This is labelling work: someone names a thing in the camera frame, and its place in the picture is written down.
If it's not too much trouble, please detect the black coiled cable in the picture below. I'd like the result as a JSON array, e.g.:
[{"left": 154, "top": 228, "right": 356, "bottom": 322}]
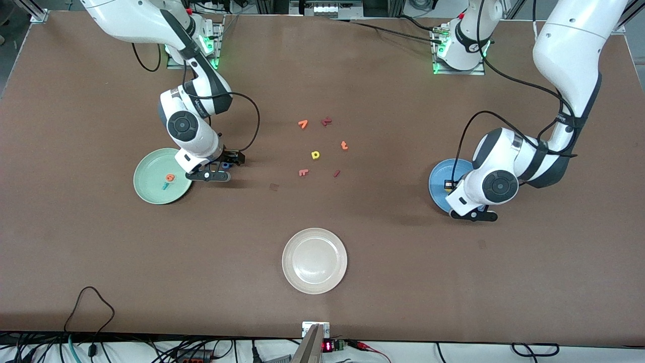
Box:
[{"left": 511, "top": 343, "right": 560, "bottom": 357}]

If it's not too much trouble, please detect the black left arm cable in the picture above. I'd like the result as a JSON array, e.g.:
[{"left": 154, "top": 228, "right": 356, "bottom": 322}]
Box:
[
  {"left": 451, "top": 111, "right": 577, "bottom": 185},
  {"left": 476, "top": 0, "right": 577, "bottom": 122}
]

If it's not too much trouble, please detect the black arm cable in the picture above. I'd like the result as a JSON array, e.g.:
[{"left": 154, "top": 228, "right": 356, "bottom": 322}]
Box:
[
  {"left": 476, "top": 0, "right": 577, "bottom": 122},
  {"left": 181, "top": 91, "right": 261, "bottom": 153},
  {"left": 132, "top": 43, "right": 163, "bottom": 72},
  {"left": 451, "top": 111, "right": 577, "bottom": 185}
]

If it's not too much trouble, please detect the blue plate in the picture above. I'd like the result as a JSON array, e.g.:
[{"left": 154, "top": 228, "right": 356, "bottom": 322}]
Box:
[{"left": 428, "top": 158, "right": 477, "bottom": 215}]

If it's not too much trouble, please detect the thin black cable loop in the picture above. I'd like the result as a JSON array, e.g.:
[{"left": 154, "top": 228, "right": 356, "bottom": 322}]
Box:
[{"left": 63, "top": 286, "right": 115, "bottom": 356}]

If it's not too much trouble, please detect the aluminium corner bracket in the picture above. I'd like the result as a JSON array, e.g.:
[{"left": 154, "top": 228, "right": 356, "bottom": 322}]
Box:
[{"left": 29, "top": 0, "right": 50, "bottom": 24}]

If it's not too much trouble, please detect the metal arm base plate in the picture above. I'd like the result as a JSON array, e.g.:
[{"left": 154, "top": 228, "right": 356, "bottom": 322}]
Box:
[
  {"left": 166, "top": 23, "right": 225, "bottom": 70},
  {"left": 432, "top": 25, "right": 486, "bottom": 76}
]

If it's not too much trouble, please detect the black table cable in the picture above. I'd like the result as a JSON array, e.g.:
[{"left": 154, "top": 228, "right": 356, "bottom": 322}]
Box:
[
  {"left": 328, "top": 18, "right": 444, "bottom": 45},
  {"left": 398, "top": 14, "right": 439, "bottom": 32}
]

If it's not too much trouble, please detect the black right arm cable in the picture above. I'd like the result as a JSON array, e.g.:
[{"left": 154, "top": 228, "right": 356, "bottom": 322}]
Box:
[
  {"left": 132, "top": 43, "right": 163, "bottom": 72},
  {"left": 181, "top": 91, "right": 261, "bottom": 153}
]

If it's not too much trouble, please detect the pale green plate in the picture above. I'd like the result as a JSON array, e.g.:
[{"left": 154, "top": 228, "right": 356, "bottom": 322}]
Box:
[{"left": 133, "top": 147, "right": 194, "bottom": 205}]

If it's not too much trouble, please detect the beige plate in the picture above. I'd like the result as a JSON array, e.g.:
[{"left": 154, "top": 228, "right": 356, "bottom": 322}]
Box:
[{"left": 282, "top": 228, "right": 348, "bottom": 295}]

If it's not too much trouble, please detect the white power strip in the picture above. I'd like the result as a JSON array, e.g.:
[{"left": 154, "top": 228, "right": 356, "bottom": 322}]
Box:
[{"left": 290, "top": 0, "right": 364, "bottom": 20}]

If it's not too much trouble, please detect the red clip lead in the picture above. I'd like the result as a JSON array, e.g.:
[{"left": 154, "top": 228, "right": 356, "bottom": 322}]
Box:
[{"left": 350, "top": 341, "right": 391, "bottom": 362}]

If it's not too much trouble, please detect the grey camera pole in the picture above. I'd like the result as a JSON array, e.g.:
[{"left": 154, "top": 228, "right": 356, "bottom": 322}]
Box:
[{"left": 291, "top": 324, "right": 325, "bottom": 363}]

